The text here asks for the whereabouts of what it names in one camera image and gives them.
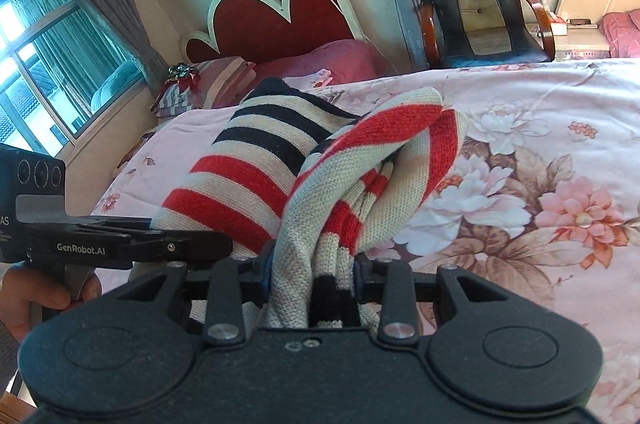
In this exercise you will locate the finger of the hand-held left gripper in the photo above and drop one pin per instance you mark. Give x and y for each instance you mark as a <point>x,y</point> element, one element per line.
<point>190,246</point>

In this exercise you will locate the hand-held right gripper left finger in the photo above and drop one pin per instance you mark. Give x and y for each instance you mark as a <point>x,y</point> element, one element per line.
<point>267,265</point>

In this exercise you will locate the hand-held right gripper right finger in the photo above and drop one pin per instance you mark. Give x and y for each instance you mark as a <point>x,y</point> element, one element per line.
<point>357,275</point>

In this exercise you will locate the striped knit sweater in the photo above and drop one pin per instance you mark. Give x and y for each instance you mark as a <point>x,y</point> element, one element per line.
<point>240,174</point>

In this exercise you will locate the person's left hand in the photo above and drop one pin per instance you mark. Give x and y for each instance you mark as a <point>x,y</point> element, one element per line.
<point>35,291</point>

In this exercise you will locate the side window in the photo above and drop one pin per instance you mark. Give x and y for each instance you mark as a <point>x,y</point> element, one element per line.
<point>55,69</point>

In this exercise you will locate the striped pillow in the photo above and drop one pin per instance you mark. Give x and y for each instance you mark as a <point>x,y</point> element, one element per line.
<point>220,79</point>

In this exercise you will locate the red flower decoration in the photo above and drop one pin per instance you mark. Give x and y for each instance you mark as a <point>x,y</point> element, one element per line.
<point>181,73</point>

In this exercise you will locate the magenta pillow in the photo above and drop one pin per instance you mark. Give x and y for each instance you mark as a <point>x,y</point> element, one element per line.
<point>325,57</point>

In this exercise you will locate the pink floral bedsheet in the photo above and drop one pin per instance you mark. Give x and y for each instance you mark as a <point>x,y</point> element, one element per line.
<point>550,129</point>

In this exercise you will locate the red heart-shaped headboard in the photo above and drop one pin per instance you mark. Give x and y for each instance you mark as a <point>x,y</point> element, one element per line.
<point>300,24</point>

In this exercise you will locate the red box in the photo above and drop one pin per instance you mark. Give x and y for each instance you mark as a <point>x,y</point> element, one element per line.
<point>558,25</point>

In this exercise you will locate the white nightstand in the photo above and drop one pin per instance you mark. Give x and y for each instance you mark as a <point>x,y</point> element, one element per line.
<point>580,44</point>

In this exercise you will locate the clear pump bottle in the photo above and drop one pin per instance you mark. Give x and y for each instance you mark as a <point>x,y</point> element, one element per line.
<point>543,2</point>

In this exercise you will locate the black phone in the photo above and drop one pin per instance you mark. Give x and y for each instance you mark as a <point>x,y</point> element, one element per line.
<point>580,22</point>

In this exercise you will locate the pink pillow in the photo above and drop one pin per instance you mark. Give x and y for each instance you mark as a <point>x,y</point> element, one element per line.
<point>622,34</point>

